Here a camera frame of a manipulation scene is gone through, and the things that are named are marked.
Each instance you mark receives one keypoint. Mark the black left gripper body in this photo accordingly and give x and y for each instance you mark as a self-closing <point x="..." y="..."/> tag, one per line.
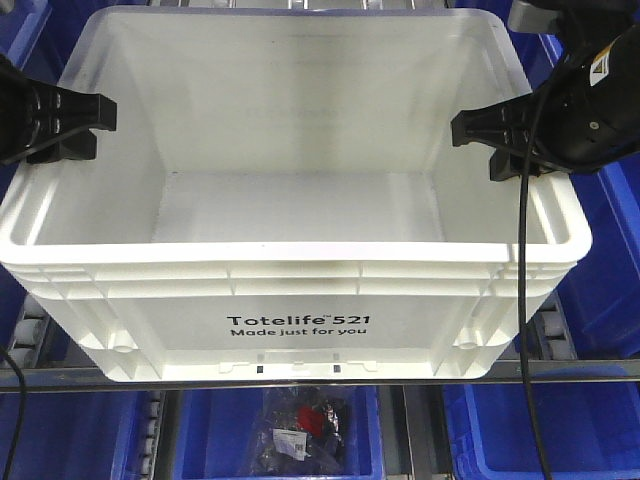
<point x="17" y="112"/>

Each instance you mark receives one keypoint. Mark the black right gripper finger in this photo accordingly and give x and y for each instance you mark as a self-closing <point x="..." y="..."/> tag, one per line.
<point x="504" y="165"/>
<point x="504" y="126"/>

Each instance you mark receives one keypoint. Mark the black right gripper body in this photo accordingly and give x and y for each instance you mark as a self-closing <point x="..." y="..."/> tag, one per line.
<point x="592" y="118"/>

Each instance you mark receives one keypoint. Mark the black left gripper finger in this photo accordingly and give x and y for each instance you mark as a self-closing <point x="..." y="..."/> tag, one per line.
<point x="80" y="146"/>
<point x="56" y="113"/>

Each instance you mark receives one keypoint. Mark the white plastic tote bin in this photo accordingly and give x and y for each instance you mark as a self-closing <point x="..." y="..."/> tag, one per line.
<point x="280" y="200"/>

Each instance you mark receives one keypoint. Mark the right side blue bin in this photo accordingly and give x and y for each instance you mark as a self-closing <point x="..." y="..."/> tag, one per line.
<point x="601" y="294"/>

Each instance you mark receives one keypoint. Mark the lower right blue bin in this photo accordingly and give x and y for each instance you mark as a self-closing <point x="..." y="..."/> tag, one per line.
<point x="589" y="430"/>

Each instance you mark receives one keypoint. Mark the lower left blue bin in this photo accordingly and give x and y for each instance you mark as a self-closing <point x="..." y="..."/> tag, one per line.
<point x="89" y="435"/>

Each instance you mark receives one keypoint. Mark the lower middle blue bin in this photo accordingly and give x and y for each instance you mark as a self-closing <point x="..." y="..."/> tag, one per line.
<point x="215" y="426"/>

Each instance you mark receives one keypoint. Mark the plastic bag of parts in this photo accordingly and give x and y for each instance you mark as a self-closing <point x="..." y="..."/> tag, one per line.
<point x="299" y="431"/>

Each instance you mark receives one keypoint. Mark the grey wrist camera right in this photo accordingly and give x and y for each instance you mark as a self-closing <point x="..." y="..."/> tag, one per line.
<point x="526" y="17"/>

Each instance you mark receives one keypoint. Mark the steel shelf front rail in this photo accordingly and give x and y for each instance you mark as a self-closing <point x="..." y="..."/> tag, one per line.
<point x="504" y="371"/>

